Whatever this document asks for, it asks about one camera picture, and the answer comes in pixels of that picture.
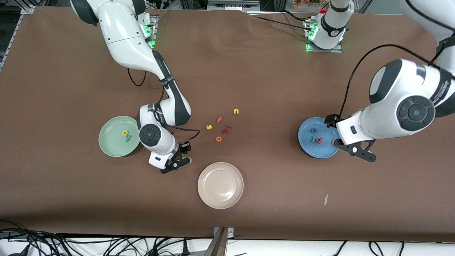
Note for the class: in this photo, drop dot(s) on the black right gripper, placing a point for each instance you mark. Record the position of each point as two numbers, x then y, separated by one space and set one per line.
185 147

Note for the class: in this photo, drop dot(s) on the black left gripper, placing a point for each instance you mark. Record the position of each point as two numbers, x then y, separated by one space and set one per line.
331 120

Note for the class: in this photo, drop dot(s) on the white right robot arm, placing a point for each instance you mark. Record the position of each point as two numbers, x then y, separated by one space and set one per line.
124 35

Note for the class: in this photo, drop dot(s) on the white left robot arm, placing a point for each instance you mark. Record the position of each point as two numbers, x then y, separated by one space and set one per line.
398 92

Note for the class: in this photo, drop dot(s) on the blue plate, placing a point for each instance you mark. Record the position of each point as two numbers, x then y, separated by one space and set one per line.
307 145

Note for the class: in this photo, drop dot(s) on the beige plate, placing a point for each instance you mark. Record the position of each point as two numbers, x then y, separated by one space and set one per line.
220 185

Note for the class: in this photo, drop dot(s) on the light green plate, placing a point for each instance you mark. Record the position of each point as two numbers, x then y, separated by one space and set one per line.
110 142

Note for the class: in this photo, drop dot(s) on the white paper scrap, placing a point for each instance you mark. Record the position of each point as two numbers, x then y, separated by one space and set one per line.
326 199

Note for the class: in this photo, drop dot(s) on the brown table cover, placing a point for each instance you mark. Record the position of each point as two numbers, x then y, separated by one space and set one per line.
227 71

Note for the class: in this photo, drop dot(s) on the black power plug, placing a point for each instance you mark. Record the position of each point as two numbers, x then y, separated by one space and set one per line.
185 249

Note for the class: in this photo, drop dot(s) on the orange dried flowers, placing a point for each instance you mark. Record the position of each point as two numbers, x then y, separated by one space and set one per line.
305 3

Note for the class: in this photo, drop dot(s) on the grey metal device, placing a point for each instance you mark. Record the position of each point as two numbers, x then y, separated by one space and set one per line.
233 5

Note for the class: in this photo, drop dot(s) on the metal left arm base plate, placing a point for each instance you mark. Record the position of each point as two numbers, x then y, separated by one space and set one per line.
311 49

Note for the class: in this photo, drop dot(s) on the metal table clamp bracket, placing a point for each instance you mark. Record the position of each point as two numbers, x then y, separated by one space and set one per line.
222 245

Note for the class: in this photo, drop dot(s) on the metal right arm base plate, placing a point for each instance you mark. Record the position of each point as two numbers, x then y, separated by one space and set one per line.
154 35

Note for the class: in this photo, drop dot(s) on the aluminium frame structure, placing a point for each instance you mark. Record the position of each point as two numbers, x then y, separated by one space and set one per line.
273 3

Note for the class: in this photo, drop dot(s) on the perforated aluminium side rail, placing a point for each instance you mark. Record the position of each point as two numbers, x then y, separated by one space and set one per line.
15 33

